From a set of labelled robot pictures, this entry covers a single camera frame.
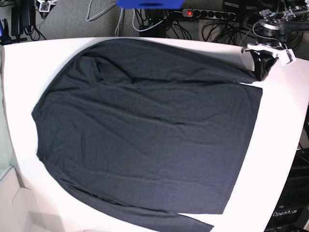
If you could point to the metal shelf frame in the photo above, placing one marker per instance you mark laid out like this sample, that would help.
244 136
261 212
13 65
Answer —
294 17

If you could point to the black power strip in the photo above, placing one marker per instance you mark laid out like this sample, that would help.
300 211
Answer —
208 14

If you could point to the black device on stand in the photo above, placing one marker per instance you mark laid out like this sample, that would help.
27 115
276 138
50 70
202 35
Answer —
22 17

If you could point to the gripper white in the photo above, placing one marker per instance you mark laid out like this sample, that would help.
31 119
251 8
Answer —
45 5
263 67

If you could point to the dark navy long-sleeve T-shirt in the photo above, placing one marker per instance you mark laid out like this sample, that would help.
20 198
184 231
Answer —
147 133

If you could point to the black OpenArm control box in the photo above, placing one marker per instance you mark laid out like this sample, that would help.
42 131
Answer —
291 213

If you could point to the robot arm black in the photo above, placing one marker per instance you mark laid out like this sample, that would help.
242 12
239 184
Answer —
275 24

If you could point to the blue plastic box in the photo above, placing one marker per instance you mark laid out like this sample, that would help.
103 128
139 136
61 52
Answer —
150 4

